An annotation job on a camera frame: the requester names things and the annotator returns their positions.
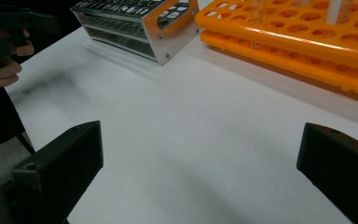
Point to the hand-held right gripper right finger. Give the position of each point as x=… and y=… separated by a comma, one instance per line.
x=338, y=168

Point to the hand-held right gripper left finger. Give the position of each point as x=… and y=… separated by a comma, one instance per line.
x=62, y=168

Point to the orange test tube rack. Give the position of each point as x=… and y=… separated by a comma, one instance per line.
x=292, y=43

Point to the clear test tube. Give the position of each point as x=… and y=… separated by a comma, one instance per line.
x=338, y=12
x=258, y=11
x=301, y=2

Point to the clear test tube rack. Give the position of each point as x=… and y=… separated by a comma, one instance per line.
x=167, y=37

